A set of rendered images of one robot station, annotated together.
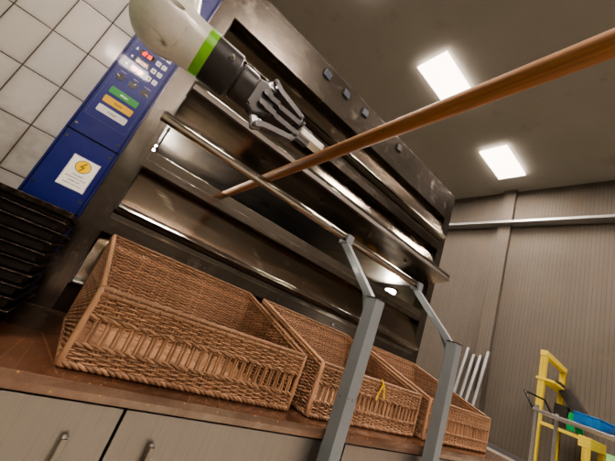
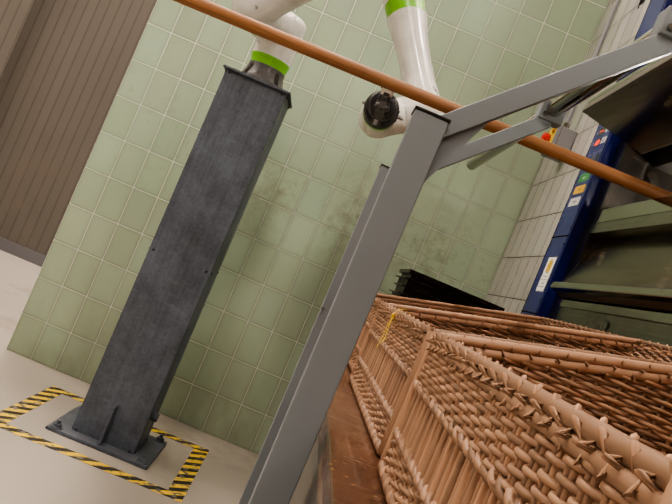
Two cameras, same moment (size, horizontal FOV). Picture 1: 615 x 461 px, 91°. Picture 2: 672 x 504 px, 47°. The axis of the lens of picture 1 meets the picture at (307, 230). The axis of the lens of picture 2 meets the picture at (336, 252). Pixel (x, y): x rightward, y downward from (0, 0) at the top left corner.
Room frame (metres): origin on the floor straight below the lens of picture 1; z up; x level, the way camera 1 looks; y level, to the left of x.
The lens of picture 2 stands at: (1.56, -1.44, 0.75)
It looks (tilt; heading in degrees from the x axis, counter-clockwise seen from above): 1 degrees up; 121
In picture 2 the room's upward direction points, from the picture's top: 23 degrees clockwise
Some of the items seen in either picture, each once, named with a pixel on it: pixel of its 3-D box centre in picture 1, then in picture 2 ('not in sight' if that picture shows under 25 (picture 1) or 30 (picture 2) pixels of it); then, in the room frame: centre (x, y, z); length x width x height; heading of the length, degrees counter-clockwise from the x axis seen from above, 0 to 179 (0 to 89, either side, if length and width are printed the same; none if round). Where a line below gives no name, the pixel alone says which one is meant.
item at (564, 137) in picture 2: not in sight; (558, 143); (0.68, 1.13, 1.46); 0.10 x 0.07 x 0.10; 122
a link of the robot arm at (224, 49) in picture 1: (221, 69); (382, 110); (0.50, 0.27, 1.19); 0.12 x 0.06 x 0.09; 31
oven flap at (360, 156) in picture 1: (361, 155); not in sight; (1.50, -0.13, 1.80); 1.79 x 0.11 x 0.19; 122
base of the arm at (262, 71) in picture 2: not in sight; (264, 81); (-0.09, 0.48, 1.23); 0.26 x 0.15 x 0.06; 122
